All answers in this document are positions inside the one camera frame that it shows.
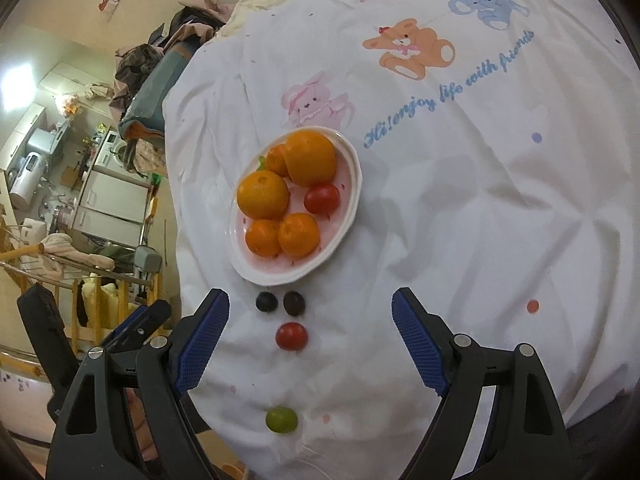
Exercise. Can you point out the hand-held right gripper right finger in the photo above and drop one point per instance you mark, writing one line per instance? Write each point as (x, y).
(417, 345)

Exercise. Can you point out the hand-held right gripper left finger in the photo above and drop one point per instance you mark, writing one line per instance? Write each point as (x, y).
(200, 345)

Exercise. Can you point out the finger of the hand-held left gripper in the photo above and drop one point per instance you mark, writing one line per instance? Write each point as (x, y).
(42, 335)
(147, 316)

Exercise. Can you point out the dark purple grape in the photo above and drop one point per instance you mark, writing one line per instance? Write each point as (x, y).
(266, 302)
(294, 303)

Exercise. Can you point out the red cherry tomato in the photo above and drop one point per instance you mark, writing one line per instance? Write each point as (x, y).
(322, 198)
(291, 336)

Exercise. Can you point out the green cherry tomato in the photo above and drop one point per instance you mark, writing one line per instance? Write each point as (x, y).
(281, 419)

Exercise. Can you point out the small mandarin orange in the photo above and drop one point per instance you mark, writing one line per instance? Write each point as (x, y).
(262, 238)
(299, 235)
(275, 161)

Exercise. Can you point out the pink strawberry print bowl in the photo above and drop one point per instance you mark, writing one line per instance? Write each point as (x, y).
(330, 232)

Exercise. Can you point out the large orange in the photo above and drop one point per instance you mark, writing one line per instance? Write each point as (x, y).
(263, 193)
(310, 156)

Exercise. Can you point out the person's left hand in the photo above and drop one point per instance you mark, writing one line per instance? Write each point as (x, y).
(137, 425)

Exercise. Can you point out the yellow wooden rack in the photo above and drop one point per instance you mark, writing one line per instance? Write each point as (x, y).
(76, 317)

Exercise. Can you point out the grey stool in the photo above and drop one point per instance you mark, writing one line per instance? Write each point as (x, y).
(147, 260)

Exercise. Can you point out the beige towel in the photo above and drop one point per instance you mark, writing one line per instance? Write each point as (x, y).
(65, 247)

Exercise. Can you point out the white kitchen cabinet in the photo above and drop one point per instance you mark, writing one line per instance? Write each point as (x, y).
(110, 205)

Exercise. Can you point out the green dustpan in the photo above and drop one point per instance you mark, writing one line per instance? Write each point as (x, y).
(156, 178)

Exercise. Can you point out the white cartoon animal print blanket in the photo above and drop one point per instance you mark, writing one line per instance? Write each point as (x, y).
(450, 210)

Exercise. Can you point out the white water heater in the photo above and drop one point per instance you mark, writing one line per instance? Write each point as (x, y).
(27, 177)

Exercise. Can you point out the white washing machine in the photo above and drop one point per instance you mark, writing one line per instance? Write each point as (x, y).
(110, 152)

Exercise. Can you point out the range hood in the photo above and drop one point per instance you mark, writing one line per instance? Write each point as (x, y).
(44, 141)

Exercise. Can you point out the hanging plastic bag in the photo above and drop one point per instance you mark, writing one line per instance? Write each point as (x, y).
(70, 105)

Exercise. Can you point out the grey-blue cushion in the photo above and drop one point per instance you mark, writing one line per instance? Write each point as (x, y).
(155, 90)

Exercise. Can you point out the hanging beige cloth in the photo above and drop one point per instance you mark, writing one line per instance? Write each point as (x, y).
(97, 91)

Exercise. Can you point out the pile of clothes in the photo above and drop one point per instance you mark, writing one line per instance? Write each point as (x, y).
(135, 67)

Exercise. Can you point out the bright window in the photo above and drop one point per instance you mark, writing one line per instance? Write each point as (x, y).
(15, 87)

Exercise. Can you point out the red wall hook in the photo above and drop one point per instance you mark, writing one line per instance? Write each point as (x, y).
(110, 2)

